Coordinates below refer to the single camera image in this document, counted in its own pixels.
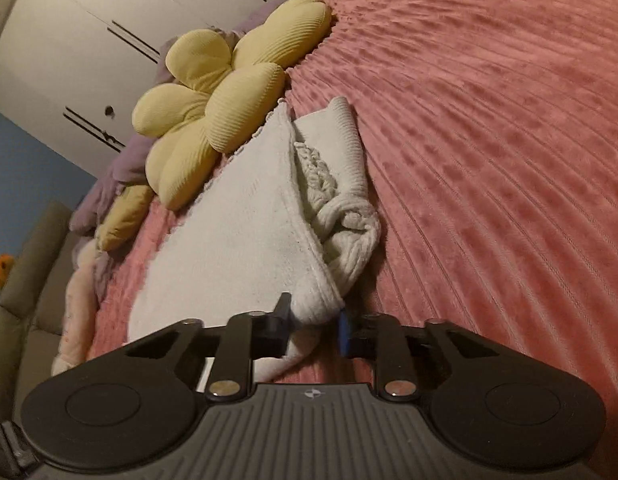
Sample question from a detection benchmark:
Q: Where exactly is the orange plush toy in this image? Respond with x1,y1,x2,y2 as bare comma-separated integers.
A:
0,254,16,292

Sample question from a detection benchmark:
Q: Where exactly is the white wardrobe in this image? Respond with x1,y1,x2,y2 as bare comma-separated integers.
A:
0,0,350,181

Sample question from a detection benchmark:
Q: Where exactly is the yellow flower-shaped pillow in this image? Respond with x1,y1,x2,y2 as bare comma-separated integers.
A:
131,0,334,211

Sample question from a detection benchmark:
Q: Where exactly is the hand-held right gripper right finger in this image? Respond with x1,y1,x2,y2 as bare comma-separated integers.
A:
339,310,535,401

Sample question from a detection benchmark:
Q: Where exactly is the pink ribbed plush blanket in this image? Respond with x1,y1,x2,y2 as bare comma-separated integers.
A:
86,0,618,411

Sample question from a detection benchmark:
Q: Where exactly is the olive grey sofa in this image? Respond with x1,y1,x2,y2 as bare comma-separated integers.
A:
0,199,97,480

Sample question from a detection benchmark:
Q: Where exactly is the yellow leaf-shaped pillow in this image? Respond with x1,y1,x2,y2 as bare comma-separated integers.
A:
95,184,155,252

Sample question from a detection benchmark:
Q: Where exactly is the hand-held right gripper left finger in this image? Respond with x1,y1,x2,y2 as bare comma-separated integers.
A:
86,292,293,401

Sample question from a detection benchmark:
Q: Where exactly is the white ribbed knit sweater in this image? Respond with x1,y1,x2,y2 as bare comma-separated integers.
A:
126,96,382,383

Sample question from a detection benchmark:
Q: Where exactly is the long pale plush toy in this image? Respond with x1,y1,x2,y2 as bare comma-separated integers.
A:
51,237,107,376

